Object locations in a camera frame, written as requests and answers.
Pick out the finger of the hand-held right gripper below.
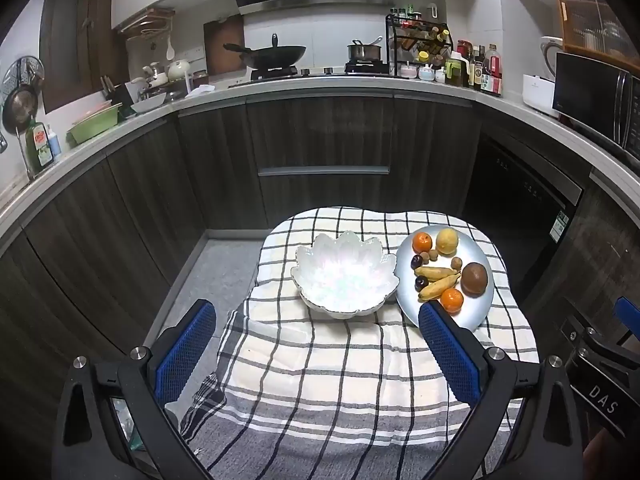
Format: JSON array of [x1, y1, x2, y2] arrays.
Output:
[[561, 305, 598, 356], [595, 296, 640, 356]]

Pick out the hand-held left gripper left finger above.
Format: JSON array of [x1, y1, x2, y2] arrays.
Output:
[[52, 299, 217, 480]]

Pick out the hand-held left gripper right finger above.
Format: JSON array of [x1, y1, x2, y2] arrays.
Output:
[[418, 301, 585, 480]]

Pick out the grey-blue round plate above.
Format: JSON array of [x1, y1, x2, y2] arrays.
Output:
[[394, 224, 496, 332]]

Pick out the small yellow banana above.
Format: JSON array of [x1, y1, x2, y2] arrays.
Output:
[[418, 273, 461, 302], [414, 267, 461, 282]]

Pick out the brown kiwi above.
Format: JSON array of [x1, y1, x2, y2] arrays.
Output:
[[460, 263, 489, 297]]

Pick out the white lotus-shaped bowl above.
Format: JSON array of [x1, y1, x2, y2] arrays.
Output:
[[291, 230, 398, 320]]

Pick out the black white checked cloth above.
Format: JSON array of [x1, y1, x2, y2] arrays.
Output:
[[180, 206, 541, 480]]

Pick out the black built-in dishwasher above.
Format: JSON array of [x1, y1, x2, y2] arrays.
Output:
[[462, 132, 585, 281]]

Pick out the black microwave oven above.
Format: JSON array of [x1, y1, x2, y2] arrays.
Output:
[[551, 51, 640, 158]]

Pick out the white countertop appliance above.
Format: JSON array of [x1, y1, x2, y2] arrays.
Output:
[[522, 74, 558, 116]]

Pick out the green plastic basin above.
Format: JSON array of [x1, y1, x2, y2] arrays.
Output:
[[67, 102, 123, 145]]

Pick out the white ceramic bowl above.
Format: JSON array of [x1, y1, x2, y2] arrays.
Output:
[[130, 92, 167, 114]]

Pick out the green dish soap bottle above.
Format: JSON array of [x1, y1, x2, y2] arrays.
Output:
[[25, 119, 55, 173]]

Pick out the dark wood base cabinets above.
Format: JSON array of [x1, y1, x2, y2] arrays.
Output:
[[0, 95, 640, 411]]

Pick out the black knife block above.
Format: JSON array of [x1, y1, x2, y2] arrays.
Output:
[[100, 76, 132, 108]]

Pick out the white electric kettle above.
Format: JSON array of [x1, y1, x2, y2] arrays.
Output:
[[539, 36, 566, 81]]

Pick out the red label sauce bottle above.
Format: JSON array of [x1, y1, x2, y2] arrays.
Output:
[[482, 43, 503, 96]]

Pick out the green-lid oil jug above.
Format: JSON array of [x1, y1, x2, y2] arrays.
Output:
[[444, 51, 471, 87]]

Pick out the dark soy sauce bottle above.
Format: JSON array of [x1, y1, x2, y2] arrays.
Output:
[[472, 45, 487, 92]]

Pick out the wooden glass-door cabinet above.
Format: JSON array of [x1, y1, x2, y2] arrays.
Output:
[[554, 0, 636, 56]]

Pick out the black gas stove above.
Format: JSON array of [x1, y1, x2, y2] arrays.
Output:
[[229, 62, 391, 90]]

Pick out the steel saucepan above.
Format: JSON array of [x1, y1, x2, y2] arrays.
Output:
[[348, 36, 384, 61]]

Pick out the black wok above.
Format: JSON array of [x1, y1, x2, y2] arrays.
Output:
[[223, 33, 307, 72]]

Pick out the wooden cutting board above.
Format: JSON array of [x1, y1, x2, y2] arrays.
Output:
[[203, 14, 247, 77]]

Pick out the black spice rack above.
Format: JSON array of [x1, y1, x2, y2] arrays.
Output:
[[385, 7, 453, 68]]

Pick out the dark wooden door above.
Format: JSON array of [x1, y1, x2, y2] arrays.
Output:
[[39, 0, 128, 115]]

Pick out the silver drawer handle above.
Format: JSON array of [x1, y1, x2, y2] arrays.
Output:
[[257, 165, 391, 177]]

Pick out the wooden wall rack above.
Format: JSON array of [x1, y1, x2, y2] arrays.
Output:
[[120, 7, 176, 38]]

